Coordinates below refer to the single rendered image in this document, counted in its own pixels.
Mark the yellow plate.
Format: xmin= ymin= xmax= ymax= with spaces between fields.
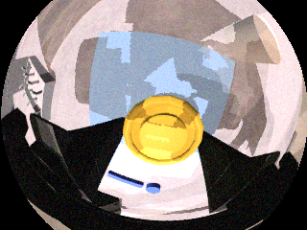
xmin=123 ymin=95 xmax=203 ymax=165

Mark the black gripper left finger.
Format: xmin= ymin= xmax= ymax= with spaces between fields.
xmin=30 ymin=112 xmax=126 ymax=202

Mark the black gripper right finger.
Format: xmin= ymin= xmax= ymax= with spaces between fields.
xmin=199 ymin=131 xmax=280 ymax=214

